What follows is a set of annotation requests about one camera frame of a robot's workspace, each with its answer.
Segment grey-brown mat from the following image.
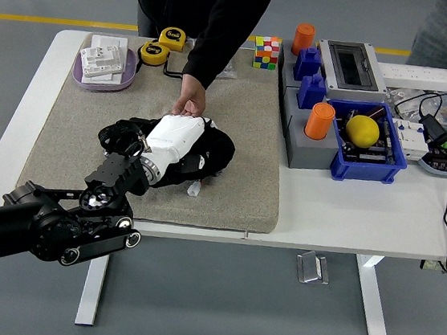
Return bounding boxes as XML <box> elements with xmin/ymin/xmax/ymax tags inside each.
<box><xmin>13</xmin><ymin>24</ymin><xmax>298</xmax><ymax>238</ymax></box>

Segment purple oval tray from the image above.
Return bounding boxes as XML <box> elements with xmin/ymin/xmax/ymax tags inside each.
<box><xmin>70</xmin><ymin>42</ymin><xmax>140</xmax><ymax>96</ymax></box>

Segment dark terminal block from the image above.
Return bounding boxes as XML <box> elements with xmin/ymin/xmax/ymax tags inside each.
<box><xmin>425</xmin><ymin>145</ymin><xmax>447</xmax><ymax>174</ymax></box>

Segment black rag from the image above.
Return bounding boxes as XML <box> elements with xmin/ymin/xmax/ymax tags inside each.
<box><xmin>152</xmin><ymin>113</ymin><xmax>240</xmax><ymax>196</ymax></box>

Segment grey electrical enclosure box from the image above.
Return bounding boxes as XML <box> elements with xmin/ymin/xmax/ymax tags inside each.
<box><xmin>311</xmin><ymin>38</ymin><xmax>393</xmax><ymax>108</ymax></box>

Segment small clear plastic bag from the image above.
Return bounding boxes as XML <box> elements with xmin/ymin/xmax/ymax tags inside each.
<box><xmin>217</xmin><ymin>64</ymin><xmax>240</xmax><ymax>82</ymax></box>

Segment white connector with wires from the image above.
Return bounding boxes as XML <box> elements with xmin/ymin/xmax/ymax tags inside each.
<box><xmin>185</xmin><ymin>177</ymin><xmax>207</xmax><ymax>200</ymax></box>

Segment black tape measure strap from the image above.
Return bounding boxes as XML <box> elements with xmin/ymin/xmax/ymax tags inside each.
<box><xmin>161</xmin><ymin>59</ymin><xmax>187</xmax><ymax>82</ymax></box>

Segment orange cylinder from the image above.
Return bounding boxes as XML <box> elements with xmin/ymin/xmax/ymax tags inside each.
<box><xmin>303</xmin><ymin>100</ymin><xmax>337</xmax><ymax>143</ymax></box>
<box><xmin>291</xmin><ymin>22</ymin><xmax>318</xmax><ymax>59</ymax></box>

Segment brown cylinder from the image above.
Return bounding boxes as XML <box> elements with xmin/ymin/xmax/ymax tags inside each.
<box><xmin>364</xmin><ymin>103</ymin><xmax>387</xmax><ymax>123</ymax></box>

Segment yellow tape measure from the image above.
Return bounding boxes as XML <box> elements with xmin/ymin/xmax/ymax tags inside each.
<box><xmin>157</xmin><ymin>25</ymin><xmax>189</xmax><ymax>53</ymax></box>
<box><xmin>137</xmin><ymin>40</ymin><xmax>172</xmax><ymax>68</ymax></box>

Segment yellow lemon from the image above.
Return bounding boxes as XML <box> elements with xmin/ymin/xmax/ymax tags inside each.
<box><xmin>343</xmin><ymin>113</ymin><xmax>383</xmax><ymax>150</ymax></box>

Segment black power adapter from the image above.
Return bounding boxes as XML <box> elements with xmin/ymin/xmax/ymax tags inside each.
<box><xmin>416</xmin><ymin>112</ymin><xmax>447</xmax><ymax>148</ymax></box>

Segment white socket module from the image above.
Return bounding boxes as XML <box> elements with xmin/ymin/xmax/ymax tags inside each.
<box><xmin>77</xmin><ymin>43</ymin><xmax>127</xmax><ymax>81</ymax></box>

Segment blue block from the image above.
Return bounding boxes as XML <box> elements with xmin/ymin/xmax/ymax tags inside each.
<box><xmin>291</xmin><ymin>45</ymin><xmax>324</xmax><ymax>84</ymax></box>
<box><xmin>295</xmin><ymin>72</ymin><xmax>329</xmax><ymax>112</ymax></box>

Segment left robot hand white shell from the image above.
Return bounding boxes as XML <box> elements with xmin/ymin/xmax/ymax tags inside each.
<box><xmin>140</xmin><ymin>109</ymin><xmax>218</xmax><ymax>182</ymax></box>

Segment white flat switch plate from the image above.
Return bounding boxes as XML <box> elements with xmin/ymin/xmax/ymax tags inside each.
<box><xmin>90</xmin><ymin>34</ymin><xmax>128</xmax><ymax>55</ymax></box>
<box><xmin>80</xmin><ymin>68</ymin><xmax>124</xmax><ymax>88</ymax></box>

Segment white table leg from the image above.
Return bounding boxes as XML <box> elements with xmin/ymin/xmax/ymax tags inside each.
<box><xmin>74</xmin><ymin>251</ymin><xmax>112</xmax><ymax>329</ymax></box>
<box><xmin>347</xmin><ymin>253</ymin><xmax>400</xmax><ymax>335</ymax></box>

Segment person's hand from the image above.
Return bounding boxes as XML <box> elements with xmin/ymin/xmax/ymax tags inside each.
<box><xmin>169</xmin><ymin>73</ymin><xmax>210</xmax><ymax>120</ymax></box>

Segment blue plastic bin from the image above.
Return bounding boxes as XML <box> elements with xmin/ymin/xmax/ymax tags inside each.
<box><xmin>319</xmin><ymin>97</ymin><xmax>415</xmax><ymax>188</ymax></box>

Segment multicolour puzzle cube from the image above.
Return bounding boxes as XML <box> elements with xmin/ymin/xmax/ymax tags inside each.
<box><xmin>252</xmin><ymin>35</ymin><xmax>282</xmax><ymax>71</ymax></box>

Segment white power strip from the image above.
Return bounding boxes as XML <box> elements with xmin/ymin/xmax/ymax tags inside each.
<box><xmin>374</xmin><ymin>61</ymin><xmax>447</xmax><ymax>92</ymax></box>

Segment white circuit breaker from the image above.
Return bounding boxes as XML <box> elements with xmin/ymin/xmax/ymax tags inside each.
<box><xmin>388</xmin><ymin>117</ymin><xmax>433</xmax><ymax>163</ymax></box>

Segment grey block holder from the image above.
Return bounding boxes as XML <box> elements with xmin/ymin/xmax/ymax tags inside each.
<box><xmin>274</xmin><ymin>39</ymin><xmax>331</xmax><ymax>103</ymax></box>
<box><xmin>274</xmin><ymin>85</ymin><xmax>347</xmax><ymax>175</ymax></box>

